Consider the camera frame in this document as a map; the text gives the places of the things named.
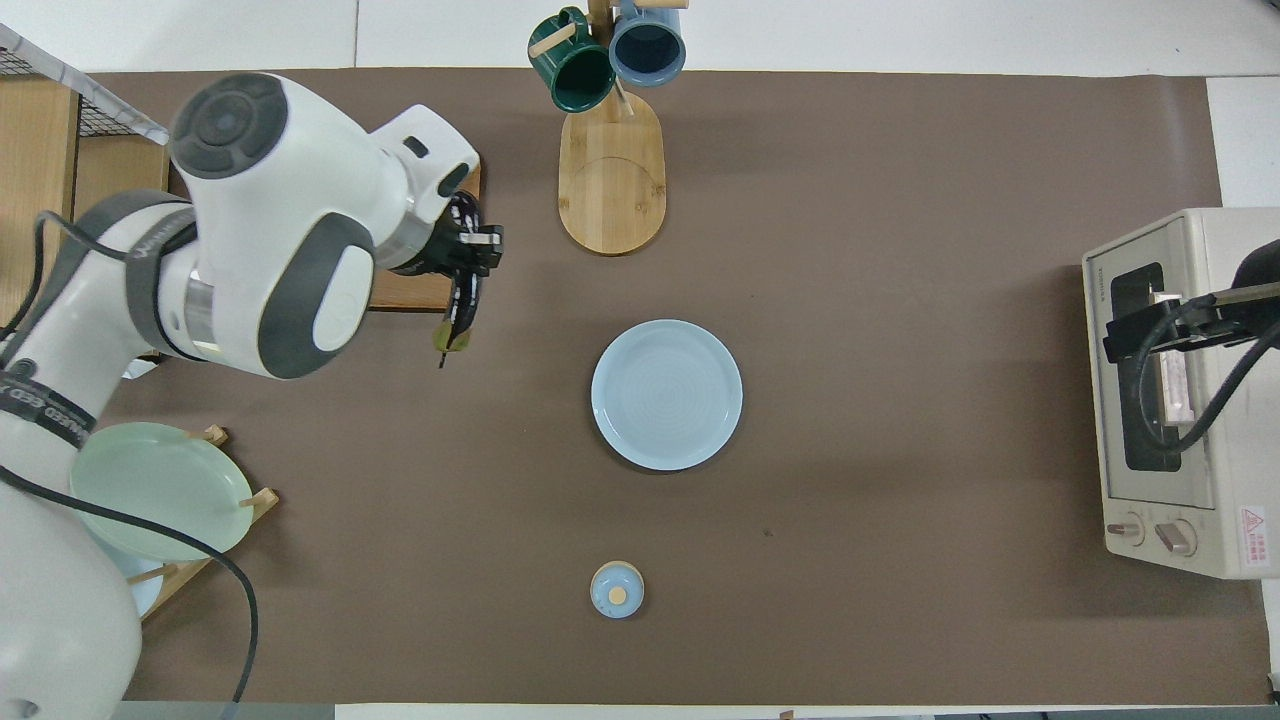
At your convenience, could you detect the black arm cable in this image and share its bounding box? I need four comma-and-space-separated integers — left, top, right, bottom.
1135, 298, 1280, 456
0, 210, 259, 706

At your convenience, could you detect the wooden plate rack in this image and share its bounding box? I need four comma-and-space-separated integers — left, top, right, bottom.
125, 425, 281, 621

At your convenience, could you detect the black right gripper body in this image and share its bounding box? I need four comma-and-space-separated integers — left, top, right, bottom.
1150, 283, 1280, 353

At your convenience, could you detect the wooden mug tree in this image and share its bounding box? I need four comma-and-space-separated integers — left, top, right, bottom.
528, 0, 691, 256

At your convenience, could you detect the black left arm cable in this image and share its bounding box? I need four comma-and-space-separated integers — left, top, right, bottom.
0, 210, 259, 706

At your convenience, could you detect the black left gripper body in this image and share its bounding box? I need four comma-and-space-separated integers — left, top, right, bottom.
400, 222, 463, 279

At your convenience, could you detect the brown table mat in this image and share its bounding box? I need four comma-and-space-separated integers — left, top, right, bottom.
95, 68, 1271, 706

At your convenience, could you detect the black wire basket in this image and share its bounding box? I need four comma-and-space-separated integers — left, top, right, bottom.
0, 45, 166, 141

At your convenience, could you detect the wooden step shelf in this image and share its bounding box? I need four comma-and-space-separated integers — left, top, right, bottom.
0, 75, 173, 331

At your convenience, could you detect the light blue serving plate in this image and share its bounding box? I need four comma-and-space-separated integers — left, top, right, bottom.
590, 320, 744, 472

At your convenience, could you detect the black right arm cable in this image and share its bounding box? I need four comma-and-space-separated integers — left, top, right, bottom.
1135, 298, 1280, 456

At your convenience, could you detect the dark green mug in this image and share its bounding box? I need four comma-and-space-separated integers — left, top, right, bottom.
528, 8, 616, 113

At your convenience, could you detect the small blue bell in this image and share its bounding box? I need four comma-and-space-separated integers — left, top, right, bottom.
590, 561, 645, 619

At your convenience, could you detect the pale green plate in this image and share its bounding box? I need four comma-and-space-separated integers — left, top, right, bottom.
70, 422, 254, 563

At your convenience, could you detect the wooden tray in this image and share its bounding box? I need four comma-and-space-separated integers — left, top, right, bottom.
165, 160, 483, 313

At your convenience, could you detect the white toaster oven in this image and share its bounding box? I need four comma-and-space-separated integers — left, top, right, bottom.
1082, 207, 1280, 579

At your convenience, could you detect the blue mug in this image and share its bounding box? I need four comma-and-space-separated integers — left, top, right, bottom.
608, 0, 688, 88

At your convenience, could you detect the light blue racked plate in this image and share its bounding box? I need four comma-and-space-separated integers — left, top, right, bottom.
85, 520, 166, 621

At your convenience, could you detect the dark purple eggplant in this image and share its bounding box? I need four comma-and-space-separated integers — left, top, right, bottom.
432, 197, 491, 369

